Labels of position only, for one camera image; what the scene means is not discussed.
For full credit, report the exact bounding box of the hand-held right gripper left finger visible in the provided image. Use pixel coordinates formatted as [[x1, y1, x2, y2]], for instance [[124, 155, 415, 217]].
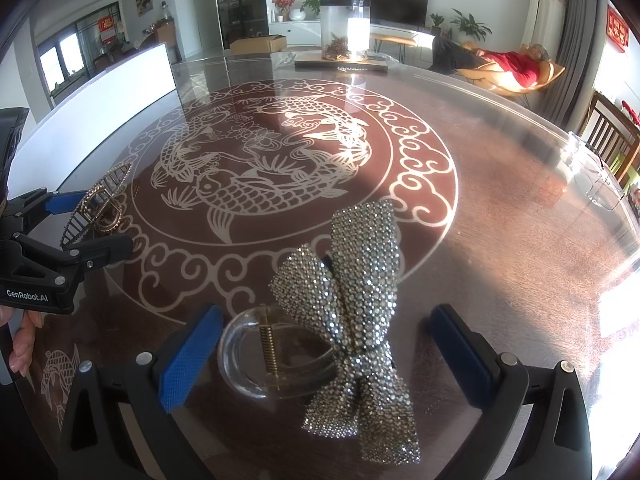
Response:
[[57, 302, 226, 480]]

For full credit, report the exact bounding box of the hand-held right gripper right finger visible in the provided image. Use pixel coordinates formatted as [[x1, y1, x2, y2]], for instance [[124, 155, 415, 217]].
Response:
[[429, 304, 593, 480]]

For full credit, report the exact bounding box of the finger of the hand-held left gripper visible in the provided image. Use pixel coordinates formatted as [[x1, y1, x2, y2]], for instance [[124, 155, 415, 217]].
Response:
[[5, 187, 93, 241], [15, 232, 135, 286]]

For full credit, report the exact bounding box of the gold hair claw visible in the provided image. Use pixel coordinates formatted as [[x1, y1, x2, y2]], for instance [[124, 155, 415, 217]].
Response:
[[59, 162, 133, 248]]

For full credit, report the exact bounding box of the rhinestone bow hair clip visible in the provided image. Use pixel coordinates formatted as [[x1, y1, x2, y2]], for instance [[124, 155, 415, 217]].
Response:
[[217, 199, 422, 465]]

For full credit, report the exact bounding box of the brown patterned desktop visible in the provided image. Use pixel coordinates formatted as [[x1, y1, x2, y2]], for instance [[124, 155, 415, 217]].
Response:
[[10, 47, 640, 480]]

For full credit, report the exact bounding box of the person's left hand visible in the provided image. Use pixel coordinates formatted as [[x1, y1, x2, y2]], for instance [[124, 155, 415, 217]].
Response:
[[7, 310, 38, 373]]

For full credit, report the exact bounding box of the white partition board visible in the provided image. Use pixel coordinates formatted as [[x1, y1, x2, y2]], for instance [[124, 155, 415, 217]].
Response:
[[15, 42, 178, 161]]

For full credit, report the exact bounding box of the cardboard box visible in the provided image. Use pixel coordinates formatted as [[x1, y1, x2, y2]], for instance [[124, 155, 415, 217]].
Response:
[[229, 34, 287, 55]]

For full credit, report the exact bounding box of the dark glass display cabinet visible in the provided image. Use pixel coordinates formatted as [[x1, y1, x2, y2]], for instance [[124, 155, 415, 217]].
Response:
[[212, 0, 268, 51]]

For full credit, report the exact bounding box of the wooden dining chair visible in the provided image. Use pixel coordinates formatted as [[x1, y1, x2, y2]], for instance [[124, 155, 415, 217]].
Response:
[[582, 90, 640, 181]]

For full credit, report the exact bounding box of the wooden lounge chair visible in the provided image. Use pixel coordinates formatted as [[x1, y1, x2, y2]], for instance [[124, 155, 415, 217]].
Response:
[[460, 57, 566, 98]]

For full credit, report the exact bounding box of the white television console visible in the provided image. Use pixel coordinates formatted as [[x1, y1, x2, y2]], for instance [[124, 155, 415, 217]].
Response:
[[269, 19, 436, 48]]

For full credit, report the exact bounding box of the red flower vase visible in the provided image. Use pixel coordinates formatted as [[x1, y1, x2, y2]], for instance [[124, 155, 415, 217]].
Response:
[[271, 0, 299, 22]]

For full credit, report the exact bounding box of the flat tray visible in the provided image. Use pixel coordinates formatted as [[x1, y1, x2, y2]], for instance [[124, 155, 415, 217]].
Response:
[[294, 52, 390, 73]]

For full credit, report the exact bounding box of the clear plastic jar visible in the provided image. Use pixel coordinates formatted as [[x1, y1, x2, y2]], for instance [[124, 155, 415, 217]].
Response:
[[319, 0, 372, 61]]

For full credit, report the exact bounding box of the wooden bench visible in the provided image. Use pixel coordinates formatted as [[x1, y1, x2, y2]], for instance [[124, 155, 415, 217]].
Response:
[[370, 32, 418, 56]]

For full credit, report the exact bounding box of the large leafy potted plant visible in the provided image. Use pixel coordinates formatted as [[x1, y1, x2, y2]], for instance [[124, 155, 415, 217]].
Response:
[[450, 8, 493, 43]]

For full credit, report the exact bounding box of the grey curtain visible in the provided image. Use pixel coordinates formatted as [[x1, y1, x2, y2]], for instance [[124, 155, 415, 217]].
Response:
[[520, 0, 608, 126]]

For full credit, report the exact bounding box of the black television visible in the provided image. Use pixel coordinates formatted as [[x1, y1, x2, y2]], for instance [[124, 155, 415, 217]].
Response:
[[345, 0, 430, 26]]

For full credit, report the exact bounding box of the red wall decoration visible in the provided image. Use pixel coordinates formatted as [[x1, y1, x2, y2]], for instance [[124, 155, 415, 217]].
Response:
[[606, 4, 630, 53]]

